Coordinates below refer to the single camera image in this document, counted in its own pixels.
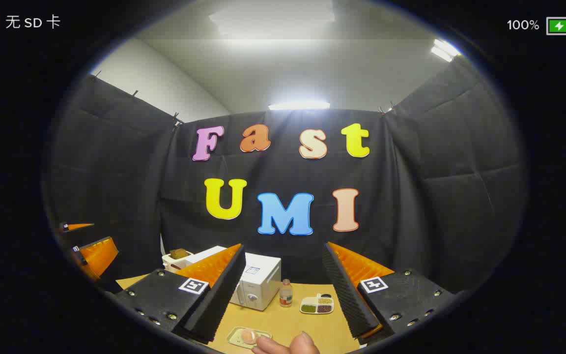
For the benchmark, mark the white divided grain dish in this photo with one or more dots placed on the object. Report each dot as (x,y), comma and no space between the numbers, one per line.
(316,306)

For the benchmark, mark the round peach bun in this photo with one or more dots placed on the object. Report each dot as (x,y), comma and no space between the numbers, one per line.
(249,336)

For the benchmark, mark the clear bottle red label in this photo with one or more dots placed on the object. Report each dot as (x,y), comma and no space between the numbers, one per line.
(286,295)

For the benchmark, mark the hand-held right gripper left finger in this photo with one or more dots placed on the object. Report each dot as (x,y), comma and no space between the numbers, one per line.
(214,305)

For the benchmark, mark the ceiling light panel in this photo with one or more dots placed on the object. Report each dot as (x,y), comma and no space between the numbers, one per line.
(444,50)

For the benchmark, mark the brown bread slice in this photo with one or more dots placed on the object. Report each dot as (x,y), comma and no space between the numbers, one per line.
(178,253)

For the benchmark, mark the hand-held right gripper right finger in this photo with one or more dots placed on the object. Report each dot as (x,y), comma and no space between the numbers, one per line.
(347,300)

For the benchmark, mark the white toaster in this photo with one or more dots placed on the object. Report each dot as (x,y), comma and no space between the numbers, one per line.
(172,264)

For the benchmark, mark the white microwave oven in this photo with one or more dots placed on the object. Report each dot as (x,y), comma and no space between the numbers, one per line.
(263,285)

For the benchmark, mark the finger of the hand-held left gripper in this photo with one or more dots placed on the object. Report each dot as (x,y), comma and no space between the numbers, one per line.
(74,226)
(97,255)

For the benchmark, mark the light green patterned tray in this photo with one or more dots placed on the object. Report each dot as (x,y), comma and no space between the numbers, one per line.
(235,337)

